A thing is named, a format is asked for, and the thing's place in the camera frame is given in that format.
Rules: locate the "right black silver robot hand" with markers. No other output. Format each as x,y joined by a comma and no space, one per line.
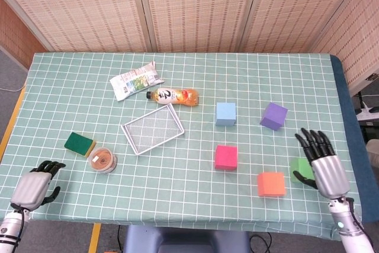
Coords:
330,176

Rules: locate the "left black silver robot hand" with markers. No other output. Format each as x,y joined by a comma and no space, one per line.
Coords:
31,188

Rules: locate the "green foam cube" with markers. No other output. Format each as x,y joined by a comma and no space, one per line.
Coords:
302,167

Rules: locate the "orange foam cube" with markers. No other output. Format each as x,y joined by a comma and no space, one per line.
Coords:
271,185

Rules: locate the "purple foam cube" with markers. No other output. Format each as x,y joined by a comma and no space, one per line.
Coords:
274,116

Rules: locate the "light blue foam cube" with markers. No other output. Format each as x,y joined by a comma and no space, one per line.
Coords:
225,113

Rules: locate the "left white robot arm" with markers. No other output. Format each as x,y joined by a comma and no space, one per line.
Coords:
10,232

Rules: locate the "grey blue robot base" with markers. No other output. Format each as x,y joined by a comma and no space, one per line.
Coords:
183,239

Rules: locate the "dark blue table cover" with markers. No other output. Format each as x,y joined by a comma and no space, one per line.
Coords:
349,116

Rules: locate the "green yellow scrub sponge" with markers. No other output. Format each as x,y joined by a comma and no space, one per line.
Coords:
78,143

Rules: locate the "clear jar with brown paste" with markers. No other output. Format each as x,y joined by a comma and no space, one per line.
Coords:
102,160

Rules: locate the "pink foam cube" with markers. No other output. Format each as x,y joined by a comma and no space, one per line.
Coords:
226,157

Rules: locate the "green checked tablecloth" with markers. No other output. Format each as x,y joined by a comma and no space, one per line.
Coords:
266,81

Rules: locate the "white printed snack packet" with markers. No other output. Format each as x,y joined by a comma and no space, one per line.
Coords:
134,82

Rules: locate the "orange drink plastic bottle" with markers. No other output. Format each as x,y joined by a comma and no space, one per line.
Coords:
174,96

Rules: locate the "bamboo folding screen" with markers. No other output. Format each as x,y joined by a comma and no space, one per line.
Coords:
195,7

